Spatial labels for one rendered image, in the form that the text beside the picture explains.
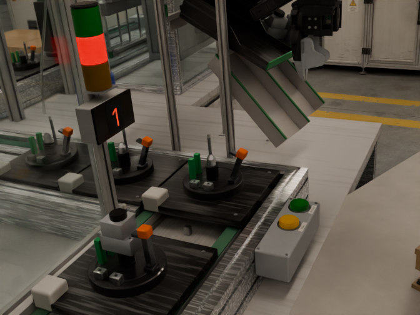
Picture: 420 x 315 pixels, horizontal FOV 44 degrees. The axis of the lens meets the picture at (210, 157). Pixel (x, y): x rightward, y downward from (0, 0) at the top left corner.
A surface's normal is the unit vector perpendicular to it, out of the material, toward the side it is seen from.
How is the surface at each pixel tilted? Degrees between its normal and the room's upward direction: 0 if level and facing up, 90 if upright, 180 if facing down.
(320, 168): 0
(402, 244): 0
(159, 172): 0
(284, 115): 45
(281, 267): 90
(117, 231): 90
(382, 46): 90
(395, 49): 90
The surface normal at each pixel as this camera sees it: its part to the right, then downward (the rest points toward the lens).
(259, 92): 0.50, -0.50
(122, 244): -0.44, 0.41
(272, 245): -0.08, -0.90
